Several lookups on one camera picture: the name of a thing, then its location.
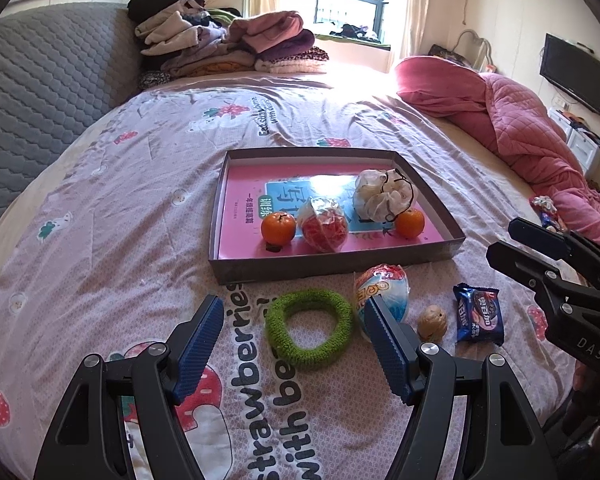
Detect pile of folded clothes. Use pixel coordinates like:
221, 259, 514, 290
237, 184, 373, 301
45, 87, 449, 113
127, 0, 329, 88

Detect strawberry print bed sheet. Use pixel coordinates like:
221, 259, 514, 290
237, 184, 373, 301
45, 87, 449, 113
0, 72, 581, 480

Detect white mesh drawstring pouch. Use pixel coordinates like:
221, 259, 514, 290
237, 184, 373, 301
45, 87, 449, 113
352, 169, 416, 222

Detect small colourful toy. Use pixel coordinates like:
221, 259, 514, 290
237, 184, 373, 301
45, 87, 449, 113
530, 195, 573, 233

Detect blue ball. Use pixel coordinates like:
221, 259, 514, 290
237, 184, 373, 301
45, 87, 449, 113
354, 263, 410, 343

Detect barred window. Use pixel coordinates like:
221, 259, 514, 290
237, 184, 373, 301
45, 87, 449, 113
281, 0, 391, 46

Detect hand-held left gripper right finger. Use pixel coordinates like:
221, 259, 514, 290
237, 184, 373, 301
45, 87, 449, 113
362, 296, 546, 480

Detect dark blue cookie packet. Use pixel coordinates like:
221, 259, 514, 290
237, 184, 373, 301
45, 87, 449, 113
452, 283, 505, 346

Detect orange with dark leaf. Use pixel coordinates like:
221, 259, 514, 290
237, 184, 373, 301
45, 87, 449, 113
261, 211, 297, 247

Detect white storage drawers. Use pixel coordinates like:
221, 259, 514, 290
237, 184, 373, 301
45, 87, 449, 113
550, 107, 600, 176

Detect grey quilted headboard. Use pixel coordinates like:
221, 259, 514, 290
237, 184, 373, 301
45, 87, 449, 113
0, 2, 143, 241

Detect black flat television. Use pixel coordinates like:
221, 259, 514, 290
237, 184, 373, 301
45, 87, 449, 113
539, 33, 600, 118

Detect red ball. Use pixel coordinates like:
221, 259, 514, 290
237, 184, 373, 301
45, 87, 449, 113
298, 197, 351, 254

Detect small orange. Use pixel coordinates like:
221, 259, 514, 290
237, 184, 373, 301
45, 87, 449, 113
395, 208, 425, 240

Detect green knitted ring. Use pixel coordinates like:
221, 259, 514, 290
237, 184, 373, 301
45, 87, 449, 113
265, 288, 355, 372

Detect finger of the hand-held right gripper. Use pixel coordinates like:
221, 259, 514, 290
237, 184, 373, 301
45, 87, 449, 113
486, 241, 564, 307
508, 217, 600, 292

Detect pink quilted blanket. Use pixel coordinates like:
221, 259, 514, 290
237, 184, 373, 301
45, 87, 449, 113
395, 56, 600, 251

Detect walnut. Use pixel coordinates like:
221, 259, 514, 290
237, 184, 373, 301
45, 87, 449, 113
417, 305, 448, 341

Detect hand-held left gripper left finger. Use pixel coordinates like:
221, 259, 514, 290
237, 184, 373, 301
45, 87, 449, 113
32, 294, 226, 480

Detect grey shallow cardboard box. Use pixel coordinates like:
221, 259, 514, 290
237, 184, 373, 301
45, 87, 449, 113
208, 148, 467, 286

